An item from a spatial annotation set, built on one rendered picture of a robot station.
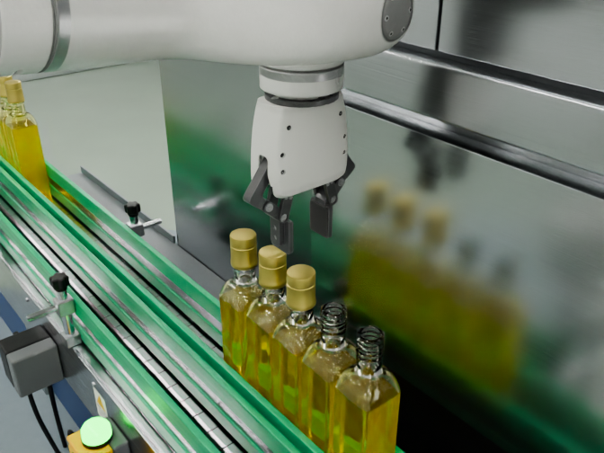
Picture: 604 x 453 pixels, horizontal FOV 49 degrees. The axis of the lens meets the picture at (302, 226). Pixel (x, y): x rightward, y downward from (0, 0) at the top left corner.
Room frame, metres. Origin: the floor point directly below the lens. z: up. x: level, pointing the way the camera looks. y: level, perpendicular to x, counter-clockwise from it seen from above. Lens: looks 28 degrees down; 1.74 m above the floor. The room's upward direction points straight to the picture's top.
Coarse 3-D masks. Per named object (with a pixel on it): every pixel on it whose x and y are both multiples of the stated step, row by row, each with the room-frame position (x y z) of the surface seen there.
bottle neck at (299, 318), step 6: (294, 312) 0.64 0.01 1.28; (300, 312) 0.64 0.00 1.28; (306, 312) 0.64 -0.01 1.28; (312, 312) 0.65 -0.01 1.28; (294, 318) 0.64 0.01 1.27; (300, 318) 0.64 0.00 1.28; (306, 318) 0.64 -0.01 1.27; (312, 318) 0.65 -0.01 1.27; (294, 324) 0.64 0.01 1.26; (300, 324) 0.64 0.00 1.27; (306, 324) 0.64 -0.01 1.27
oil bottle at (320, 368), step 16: (304, 352) 0.61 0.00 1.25; (320, 352) 0.60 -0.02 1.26; (336, 352) 0.59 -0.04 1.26; (352, 352) 0.60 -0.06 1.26; (304, 368) 0.60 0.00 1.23; (320, 368) 0.58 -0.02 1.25; (336, 368) 0.58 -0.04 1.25; (304, 384) 0.60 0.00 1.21; (320, 384) 0.58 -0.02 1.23; (304, 400) 0.60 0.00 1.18; (320, 400) 0.58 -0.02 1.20; (304, 416) 0.60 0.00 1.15; (320, 416) 0.58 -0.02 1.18; (304, 432) 0.60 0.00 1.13; (320, 432) 0.58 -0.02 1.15; (320, 448) 0.58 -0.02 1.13
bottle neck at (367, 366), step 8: (360, 328) 0.57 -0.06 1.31; (368, 328) 0.57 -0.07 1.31; (376, 328) 0.57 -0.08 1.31; (360, 336) 0.56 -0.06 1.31; (368, 336) 0.57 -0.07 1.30; (376, 336) 0.57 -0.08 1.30; (384, 336) 0.56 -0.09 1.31; (360, 344) 0.55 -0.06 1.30; (368, 344) 0.55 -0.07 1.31; (376, 344) 0.55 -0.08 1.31; (360, 352) 0.55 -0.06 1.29; (368, 352) 0.55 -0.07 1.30; (376, 352) 0.55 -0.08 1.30; (360, 360) 0.55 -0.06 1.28; (368, 360) 0.55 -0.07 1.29; (376, 360) 0.55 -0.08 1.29; (360, 368) 0.55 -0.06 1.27; (368, 368) 0.55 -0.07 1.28; (376, 368) 0.55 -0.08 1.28; (368, 376) 0.55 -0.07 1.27; (376, 376) 0.55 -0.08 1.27
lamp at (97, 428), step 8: (88, 424) 0.72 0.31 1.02; (96, 424) 0.72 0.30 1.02; (104, 424) 0.72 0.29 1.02; (88, 432) 0.71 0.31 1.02; (96, 432) 0.71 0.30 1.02; (104, 432) 0.71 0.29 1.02; (88, 440) 0.70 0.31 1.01; (96, 440) 0.70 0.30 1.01; (104, 440) 0.71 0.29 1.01; (88, 448) 0.70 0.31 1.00; (96, 448) 0.70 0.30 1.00
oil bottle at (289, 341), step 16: (288, 320) 0.66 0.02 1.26; (272, 336) 0.65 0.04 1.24; (288, 336) 0.63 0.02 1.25; (304, 336) 0.63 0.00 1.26; (320, 336) 0.64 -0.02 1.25; (272, 352) 0.65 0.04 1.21; (288, 352) 0.63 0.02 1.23; (272, 368) 0.66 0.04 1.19; (288, 368) 0.63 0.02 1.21; (288, 384) 0.63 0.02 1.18; (288, 400) 0.63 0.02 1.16; (288, 416) 0.63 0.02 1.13
